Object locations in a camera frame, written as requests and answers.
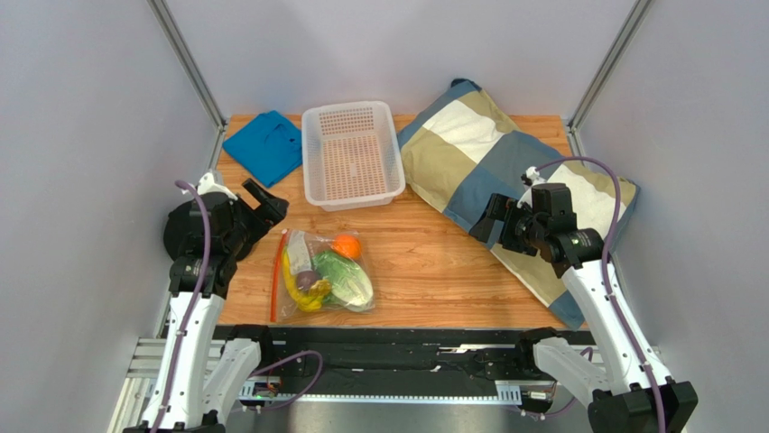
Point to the yellow fake banana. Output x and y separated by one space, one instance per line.
308 300

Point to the clear zip top bag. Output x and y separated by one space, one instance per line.
301 246

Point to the orange fake orange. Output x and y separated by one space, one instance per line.
347 245

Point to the white plastic basket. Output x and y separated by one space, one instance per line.
350 156

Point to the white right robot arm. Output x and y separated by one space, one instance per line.
633 391

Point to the green fake lettuce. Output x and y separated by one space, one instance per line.
351 287

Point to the purple fake passion fruit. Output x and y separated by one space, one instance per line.
308 281

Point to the patchwork pillow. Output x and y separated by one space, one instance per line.
463 148

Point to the black baseball cap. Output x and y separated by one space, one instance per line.
184 232

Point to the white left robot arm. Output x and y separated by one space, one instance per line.
187 397

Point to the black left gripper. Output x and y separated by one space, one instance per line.
272 207

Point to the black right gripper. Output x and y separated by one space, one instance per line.
504 223

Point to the blue folded cloth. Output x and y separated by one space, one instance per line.
269 147

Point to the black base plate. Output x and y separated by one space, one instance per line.
390 362

